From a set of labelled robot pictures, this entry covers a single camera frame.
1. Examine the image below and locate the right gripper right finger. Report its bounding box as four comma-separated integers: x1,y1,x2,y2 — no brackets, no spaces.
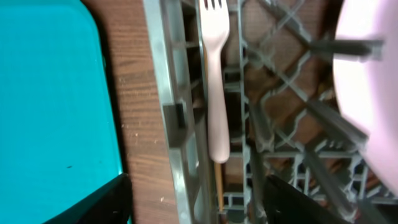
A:
262,175,347,224

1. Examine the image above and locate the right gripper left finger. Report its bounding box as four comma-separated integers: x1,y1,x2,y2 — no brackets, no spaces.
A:
46,173,132,224

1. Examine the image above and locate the wooden skewer stick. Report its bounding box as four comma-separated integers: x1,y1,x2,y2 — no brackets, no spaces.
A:
214,162,224,212

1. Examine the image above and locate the white round plate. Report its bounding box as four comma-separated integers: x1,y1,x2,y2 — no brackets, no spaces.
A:
333,0,397,194

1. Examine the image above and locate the white plastic fork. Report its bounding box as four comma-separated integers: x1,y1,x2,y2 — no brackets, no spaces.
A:
199,0,230,164

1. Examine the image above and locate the grey dishwasher rack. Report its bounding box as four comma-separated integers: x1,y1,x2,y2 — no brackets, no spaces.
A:
144,0,397,223

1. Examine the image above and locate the teal serving tray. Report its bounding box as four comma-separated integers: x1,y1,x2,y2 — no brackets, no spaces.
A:
1,1,123,223

